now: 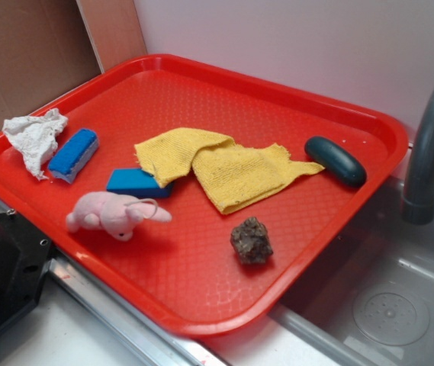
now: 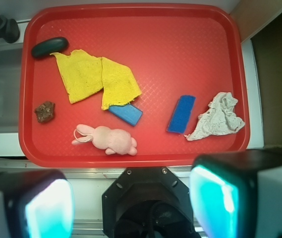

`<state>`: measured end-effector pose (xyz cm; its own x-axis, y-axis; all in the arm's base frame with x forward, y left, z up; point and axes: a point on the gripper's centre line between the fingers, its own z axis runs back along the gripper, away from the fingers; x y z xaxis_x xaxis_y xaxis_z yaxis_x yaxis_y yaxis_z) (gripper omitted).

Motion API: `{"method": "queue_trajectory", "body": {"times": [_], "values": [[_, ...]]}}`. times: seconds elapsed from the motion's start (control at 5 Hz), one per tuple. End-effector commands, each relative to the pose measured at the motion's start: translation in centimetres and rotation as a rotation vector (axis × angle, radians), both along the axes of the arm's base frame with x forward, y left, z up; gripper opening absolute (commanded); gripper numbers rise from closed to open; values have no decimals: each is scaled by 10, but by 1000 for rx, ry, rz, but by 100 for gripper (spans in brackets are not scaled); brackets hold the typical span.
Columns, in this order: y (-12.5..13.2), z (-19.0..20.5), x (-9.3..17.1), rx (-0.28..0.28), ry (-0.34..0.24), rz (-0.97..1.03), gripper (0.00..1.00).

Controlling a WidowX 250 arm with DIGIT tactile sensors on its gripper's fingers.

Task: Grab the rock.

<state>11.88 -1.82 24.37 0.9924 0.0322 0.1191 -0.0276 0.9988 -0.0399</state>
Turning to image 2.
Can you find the blue rectangular block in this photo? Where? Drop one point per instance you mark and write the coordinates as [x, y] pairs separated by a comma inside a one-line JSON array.
[[181, 114]]

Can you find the black smooth oval stone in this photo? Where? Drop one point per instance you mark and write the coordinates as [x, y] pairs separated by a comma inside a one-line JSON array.
[[52, 45]]

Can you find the blue block under cloth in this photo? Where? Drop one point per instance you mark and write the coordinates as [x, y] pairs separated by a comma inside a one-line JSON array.
[[128, 113]]

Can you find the yellow knitted cloth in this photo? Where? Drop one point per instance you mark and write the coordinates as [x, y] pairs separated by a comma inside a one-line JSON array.
[[84, 75]]

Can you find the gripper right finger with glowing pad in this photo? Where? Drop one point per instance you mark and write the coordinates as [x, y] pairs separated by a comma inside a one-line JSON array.
[[238, 194]]

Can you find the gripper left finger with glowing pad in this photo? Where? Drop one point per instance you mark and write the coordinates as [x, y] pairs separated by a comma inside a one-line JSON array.
[[36, 204]]

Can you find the black octagonal mount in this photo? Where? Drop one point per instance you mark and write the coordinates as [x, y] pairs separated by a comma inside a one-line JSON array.
[[148, 203]]

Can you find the crumpled grey-white cloth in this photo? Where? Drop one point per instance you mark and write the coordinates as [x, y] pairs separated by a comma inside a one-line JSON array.
[[220, 119]]

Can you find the red plastic tray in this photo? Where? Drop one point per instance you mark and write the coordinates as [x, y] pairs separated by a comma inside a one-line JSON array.
[[172, 50]]

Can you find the brown rough rock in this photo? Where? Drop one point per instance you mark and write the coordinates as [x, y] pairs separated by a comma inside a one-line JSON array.
[[45, 112]]

